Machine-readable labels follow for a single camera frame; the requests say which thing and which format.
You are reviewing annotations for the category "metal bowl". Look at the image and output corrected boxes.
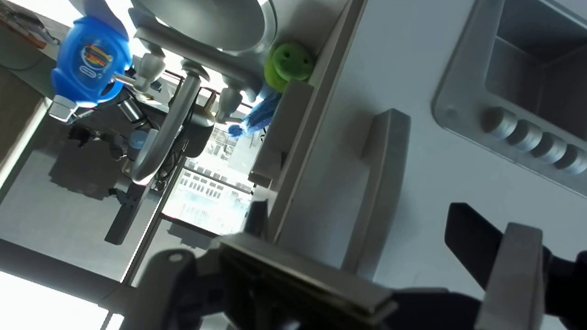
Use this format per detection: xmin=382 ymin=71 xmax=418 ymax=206
xmin=129 ymin=0 xmax=279 ymax=54

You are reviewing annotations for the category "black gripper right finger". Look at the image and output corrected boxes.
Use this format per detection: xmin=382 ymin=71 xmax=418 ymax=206
xmin=442 ymin=199 xmax=587 ymax=330

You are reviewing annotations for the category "white door with ice dispenser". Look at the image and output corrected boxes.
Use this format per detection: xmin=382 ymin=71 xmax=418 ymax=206
xmin=272 ymin=0 xmax=587 ymax=330

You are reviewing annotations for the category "blue dish soap bottle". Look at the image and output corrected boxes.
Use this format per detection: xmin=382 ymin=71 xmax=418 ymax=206
xmin=50 ymin=0 xmax=134 ymax=105

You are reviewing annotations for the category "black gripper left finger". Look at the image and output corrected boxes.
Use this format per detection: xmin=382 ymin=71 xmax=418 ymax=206
xmin=118 ymin=199 xmax=400 ymax=330

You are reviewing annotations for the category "silver toy faucet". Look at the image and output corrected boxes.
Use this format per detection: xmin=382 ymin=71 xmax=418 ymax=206
xmin=125 ymin=52 xmax=244 ymax=188

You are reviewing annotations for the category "green round smiley toy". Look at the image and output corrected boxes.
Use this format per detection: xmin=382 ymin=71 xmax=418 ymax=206
xmin=263 ymin=39 xmax=318 ymax=94

